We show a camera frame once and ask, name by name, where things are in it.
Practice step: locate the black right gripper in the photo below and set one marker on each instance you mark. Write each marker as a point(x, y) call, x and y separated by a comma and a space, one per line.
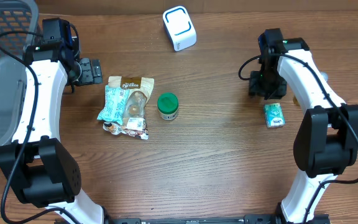
point(266, 88)

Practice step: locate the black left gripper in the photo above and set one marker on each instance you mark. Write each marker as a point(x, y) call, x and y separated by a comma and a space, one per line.
point(91, 76)

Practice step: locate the green freshening pouch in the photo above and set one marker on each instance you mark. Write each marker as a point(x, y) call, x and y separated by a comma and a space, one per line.
point(273, 115)

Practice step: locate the teal white pack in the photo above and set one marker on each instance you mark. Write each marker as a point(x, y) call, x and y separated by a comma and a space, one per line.
point(115, 104)

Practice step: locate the brown mushroom packet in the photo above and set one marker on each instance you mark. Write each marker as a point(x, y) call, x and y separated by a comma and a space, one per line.
point(134, 123)

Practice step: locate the green lid jar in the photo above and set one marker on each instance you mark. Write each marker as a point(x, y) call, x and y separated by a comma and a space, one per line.
point(167, 105)

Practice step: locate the yellow oil bottle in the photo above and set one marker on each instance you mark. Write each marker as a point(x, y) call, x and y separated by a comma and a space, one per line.
point(324, 75)

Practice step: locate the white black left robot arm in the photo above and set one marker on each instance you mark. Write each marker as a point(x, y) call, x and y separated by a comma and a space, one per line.
point(38, 168)

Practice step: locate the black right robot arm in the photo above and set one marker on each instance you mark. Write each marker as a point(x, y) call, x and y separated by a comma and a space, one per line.
point(327, 139)

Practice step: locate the white barcode scanner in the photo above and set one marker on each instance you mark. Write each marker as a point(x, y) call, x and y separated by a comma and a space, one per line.
point(179, 28)

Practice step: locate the dark grey plastic basket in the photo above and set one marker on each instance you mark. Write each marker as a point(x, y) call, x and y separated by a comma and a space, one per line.
point(16, 18)

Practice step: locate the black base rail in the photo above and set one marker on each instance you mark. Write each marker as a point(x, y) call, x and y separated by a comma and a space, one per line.
point(191, 220)

